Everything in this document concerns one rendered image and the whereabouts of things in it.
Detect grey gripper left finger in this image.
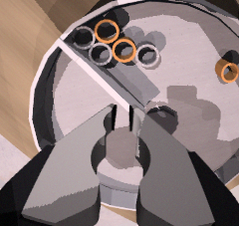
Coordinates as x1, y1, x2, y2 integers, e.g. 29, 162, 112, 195
0, 104, 117, 226

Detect bronze bushing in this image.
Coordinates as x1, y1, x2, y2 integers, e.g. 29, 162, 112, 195
112, 36, 136, 63
215, 59, 239, 83
95, 18, 120, 43

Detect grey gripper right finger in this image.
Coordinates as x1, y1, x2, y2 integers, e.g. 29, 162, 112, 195
128, 105, 239, 226

